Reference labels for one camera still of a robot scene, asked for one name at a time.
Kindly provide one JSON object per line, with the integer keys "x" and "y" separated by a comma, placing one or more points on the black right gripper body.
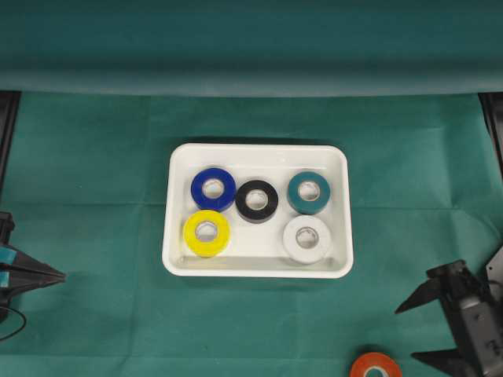
{"x": 473, "y": 316}

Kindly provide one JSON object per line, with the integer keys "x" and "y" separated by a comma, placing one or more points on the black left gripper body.
{"x": 7, "y": 225}

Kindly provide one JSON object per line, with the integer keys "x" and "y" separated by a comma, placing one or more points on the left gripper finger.
{"x": 21, "y": 281}
{"x": 13, "y": 259}

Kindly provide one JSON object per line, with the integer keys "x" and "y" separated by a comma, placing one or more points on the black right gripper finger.
{"x": 449, "y": 362}
{"x": 428, "y": 291}

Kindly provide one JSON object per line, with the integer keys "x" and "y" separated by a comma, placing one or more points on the red orange tape roll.
{"x": 381, "y": 362}

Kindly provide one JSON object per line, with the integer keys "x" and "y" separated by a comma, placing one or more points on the white tape roll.
{"x": 307, "y": 239}

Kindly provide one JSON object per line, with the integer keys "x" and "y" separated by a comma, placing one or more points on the green tape roll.
{"x": 308, "y": 192}

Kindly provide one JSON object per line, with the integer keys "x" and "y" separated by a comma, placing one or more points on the yellow tape roll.
{"x": 206, "y": 233}

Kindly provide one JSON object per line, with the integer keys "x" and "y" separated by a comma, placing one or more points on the black tape roll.
{"x": 256, "y": 201}

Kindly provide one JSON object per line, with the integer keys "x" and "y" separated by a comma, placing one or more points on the blue tape roll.
{"x": 213, "y": 189}

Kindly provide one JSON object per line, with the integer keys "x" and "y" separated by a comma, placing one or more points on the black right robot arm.
{"x": 496, "y": 267}

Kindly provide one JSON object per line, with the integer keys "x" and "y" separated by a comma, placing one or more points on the white plastic tray case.
{"x": 256, "y": 250}

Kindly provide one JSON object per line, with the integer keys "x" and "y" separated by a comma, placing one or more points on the green table cloth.
{"x": 87, "y": 184}

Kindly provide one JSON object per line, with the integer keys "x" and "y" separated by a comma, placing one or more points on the green backdrop sheet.
{"x": 252, "y": 48}

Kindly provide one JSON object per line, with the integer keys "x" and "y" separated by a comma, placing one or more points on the black aluminium frame rail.
{"x": 9, "y": 107}

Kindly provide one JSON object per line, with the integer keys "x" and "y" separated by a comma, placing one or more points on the black right frame rail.
{"x": 492, "y": 106}

